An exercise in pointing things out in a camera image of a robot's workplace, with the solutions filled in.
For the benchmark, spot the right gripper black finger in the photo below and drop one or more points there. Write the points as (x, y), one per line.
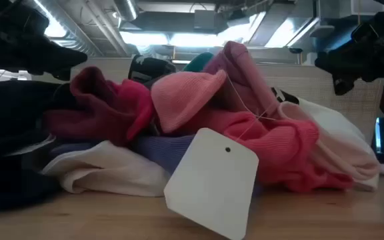
(340, 70)

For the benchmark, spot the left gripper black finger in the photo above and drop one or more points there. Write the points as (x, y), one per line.
(55, 60)

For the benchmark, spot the maroon and pink garment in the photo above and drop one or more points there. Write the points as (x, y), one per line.
(92, 106)

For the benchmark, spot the black garment white logo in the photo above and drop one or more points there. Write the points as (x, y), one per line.
(152, 68)

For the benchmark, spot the mauve pink garment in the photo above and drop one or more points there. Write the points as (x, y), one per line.
(242, 73)

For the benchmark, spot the hot pink ribbed sock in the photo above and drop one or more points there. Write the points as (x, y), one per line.
(278, 146)

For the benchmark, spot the salmon pink knit sock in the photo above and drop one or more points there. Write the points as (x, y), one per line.
(182, 96)

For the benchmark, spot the purple ribbed sock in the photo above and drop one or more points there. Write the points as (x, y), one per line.
(158, 150)

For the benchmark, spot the teal sock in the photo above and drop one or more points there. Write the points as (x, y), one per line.
(198, 63)

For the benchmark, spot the large white paper hang tag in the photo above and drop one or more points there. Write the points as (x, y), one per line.
(212, 186)

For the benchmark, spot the white perforated plastic bin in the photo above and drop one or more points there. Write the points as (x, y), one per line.
(345, 96)
(112, 68)

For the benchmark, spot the navy Puma underwear white waistband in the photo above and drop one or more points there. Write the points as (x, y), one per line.
(5, 110)

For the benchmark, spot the blue glowing strip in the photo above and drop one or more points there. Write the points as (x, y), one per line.
(377, 133)

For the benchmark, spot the pale pink garment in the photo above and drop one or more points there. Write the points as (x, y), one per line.
(342, 150)

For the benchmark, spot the bright ceiling light panel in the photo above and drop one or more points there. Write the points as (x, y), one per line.
(178, 39)

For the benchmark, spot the cream white cloth garment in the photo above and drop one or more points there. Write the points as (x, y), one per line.
(112, 173)

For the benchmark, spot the silver round air duct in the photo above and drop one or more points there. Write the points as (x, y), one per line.
(78, 36)
(127, 8)

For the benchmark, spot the black dome camera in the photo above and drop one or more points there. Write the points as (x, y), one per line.
(295, 50)

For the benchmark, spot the silver slanted ceiling duct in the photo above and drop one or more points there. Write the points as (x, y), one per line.
(278, 26)

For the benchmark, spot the grey rectangular duct box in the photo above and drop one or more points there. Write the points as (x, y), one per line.
(208, 21)

